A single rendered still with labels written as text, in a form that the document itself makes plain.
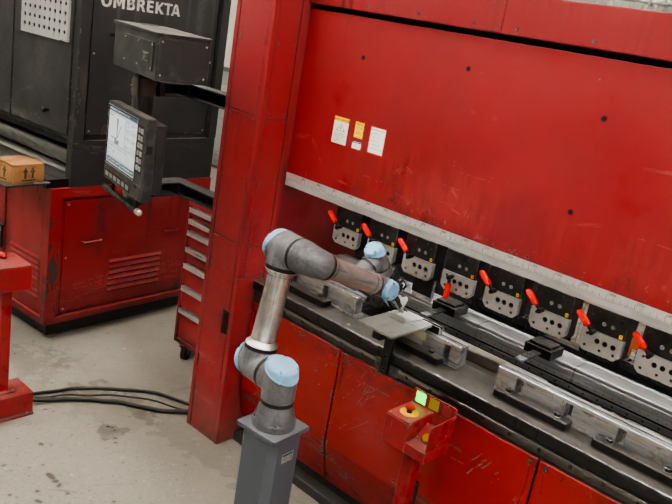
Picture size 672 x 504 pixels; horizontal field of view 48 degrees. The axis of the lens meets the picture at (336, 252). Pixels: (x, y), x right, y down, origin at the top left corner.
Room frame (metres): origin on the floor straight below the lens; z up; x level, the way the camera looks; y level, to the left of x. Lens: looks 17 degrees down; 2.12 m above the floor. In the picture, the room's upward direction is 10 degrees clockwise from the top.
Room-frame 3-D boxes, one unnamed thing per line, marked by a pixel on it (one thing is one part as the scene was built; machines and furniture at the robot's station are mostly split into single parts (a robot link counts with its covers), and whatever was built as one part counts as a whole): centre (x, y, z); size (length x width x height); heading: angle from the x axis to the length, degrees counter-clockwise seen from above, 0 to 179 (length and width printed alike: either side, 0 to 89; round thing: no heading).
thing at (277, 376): (2.32, 0.12, 0.94); 0.13 x 0.12 x 0.14; 44
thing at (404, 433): (2.53, -0.41, 0.75); 0.20 x 0.16 x 0.18; 50
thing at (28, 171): (4.05, 1.82, 1.04); 0.30 x 0.26 x 0.12; 54
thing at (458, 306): (3.10, -0.49, 1.01); 0.26 x 0.12 x 0.05; 140
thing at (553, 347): (2.80, -0.84, 1.01); 0.26 x 0.12 x 0.05; 140
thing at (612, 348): (2.47, -0.97, 1.26); 0.15 x 0.09 x 0.17; 50
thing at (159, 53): (3.41, 0.91, 1.53); 0.51 x 0.25 x 0.85; 38
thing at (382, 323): (2.87, -0.28, 1.00); 0.26 x 0.18 x 0.01; 140
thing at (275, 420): (2.32, 0.11, 0.82); 0.15 x 0.15 x 0.10
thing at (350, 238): (3.25, -0.06, 1.26); 0.15 x 0.09 x 0.17; 50
